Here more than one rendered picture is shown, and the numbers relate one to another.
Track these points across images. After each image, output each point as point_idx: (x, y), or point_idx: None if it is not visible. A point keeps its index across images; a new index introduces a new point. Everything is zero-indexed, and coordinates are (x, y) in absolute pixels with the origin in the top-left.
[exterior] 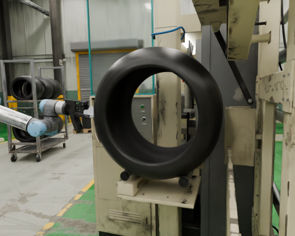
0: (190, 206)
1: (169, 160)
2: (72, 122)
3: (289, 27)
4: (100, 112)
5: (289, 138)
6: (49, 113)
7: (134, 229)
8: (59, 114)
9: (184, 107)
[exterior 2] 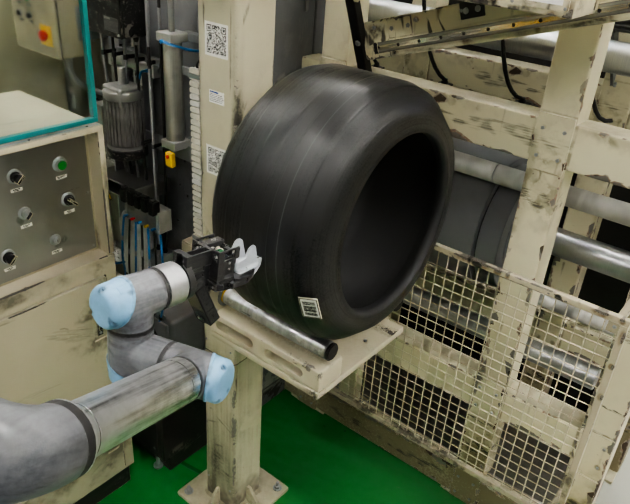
0: (400, 331)
1: (404, 282)
2: (205, 309)
3: (560, 71)
4: (333, 254)
5: (550, 201)
6: (151, 320)
7: (86, 478)
8: (172, 306)
9: (171, 139)
